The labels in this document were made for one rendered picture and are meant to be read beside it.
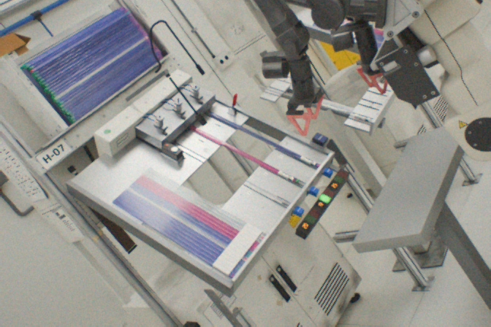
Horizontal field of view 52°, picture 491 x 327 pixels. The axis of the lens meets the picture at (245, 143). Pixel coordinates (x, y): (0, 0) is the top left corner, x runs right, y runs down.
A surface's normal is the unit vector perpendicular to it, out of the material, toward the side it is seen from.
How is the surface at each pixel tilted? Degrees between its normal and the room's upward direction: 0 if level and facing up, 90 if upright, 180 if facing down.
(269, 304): 90
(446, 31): 90
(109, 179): 47
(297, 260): 90
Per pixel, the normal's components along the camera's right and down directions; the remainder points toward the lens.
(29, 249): 0.59, -0.23
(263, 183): 0.04, -0.70
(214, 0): -0.55, 0.58
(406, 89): -0.40, 0.51
